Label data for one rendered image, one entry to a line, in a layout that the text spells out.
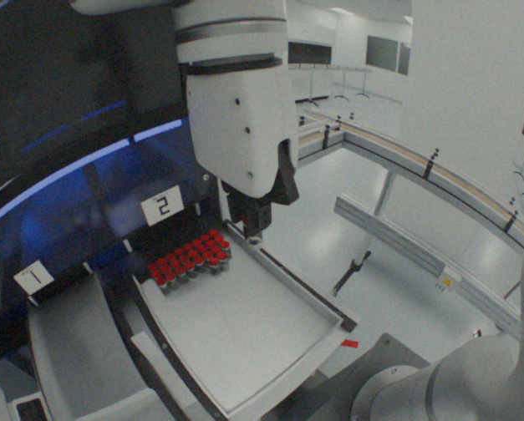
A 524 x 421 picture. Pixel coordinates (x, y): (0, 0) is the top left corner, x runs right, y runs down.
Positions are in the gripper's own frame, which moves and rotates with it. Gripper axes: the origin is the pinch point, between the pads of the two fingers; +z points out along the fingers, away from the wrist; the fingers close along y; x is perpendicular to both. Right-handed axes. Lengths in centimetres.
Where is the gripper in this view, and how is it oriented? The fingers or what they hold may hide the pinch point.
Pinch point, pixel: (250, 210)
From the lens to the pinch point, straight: 25.9
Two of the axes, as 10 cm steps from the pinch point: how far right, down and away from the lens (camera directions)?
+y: 6.8, 4.6, -5.7
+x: 7.3, -4.9, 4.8
